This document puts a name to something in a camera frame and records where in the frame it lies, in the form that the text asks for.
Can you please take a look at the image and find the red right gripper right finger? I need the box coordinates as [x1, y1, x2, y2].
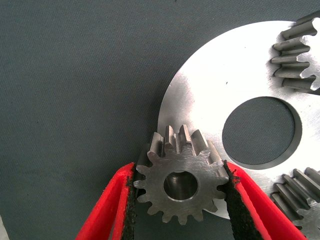
[222, 159, 308, 240]

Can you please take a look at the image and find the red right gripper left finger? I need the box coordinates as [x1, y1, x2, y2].
[74, 161, 138, 240]

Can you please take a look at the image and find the small steel spur gear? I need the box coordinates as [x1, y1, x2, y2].
[133, 124, 230, 226]
[270, 166, 320, 232]
[270, 9, 320, 96]

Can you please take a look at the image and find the round metal carrier plate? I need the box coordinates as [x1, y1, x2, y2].
[157, 20, 320, 240]

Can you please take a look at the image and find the dark grey table cloth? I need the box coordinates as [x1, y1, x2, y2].
[0, 0, 320, 240]

